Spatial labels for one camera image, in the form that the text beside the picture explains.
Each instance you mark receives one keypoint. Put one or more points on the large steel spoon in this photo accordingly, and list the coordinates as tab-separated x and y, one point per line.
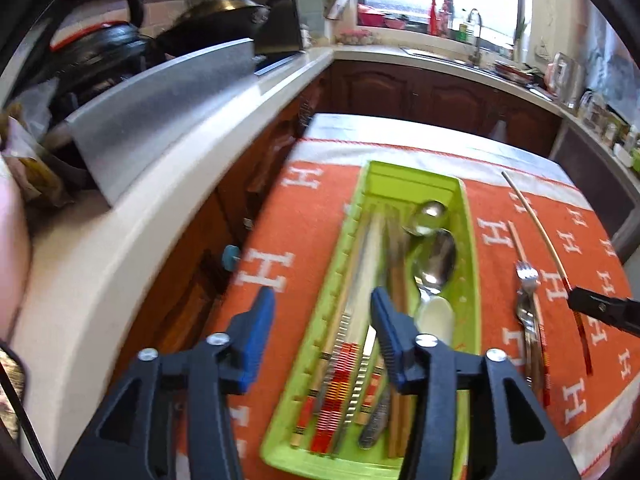
434	263

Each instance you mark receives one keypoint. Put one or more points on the black wok with lid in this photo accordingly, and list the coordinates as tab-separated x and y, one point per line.
212	22

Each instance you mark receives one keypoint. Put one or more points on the lime green utensil tray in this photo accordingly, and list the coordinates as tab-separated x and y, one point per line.
383	185

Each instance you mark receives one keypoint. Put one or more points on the steel stove splash guard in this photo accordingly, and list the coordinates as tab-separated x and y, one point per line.
119	134

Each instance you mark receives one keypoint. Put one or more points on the black kettle red rim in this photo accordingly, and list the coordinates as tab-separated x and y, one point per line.
97	58

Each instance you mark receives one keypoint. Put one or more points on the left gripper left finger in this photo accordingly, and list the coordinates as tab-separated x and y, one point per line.
131	434

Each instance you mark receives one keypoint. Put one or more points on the bamboo chopstick brown end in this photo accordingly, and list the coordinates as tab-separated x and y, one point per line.
327	328

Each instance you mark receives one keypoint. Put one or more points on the steel electric kettle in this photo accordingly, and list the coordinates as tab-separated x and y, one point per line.
565	81

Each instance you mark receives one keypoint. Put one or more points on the red bottle on windowsill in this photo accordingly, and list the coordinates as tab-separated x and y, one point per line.
433	26

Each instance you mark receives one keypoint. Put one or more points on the bamboo chopstick red-striped end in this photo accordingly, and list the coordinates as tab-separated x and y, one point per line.
328	413

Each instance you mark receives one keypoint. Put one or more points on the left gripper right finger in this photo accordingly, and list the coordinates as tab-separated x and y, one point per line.
510	435

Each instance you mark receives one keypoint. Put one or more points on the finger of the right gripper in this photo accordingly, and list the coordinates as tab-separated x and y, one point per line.
620	313

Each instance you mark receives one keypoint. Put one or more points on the orange H-pattern cloth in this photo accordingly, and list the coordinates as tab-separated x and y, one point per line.
304	214

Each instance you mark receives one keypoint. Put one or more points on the kitchen faucet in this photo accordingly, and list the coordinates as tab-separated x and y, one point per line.
474	23

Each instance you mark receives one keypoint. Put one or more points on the white ceramic spoon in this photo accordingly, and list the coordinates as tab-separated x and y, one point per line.
435	316

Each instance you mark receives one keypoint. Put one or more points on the steel fork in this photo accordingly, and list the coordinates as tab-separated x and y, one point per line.
526	314

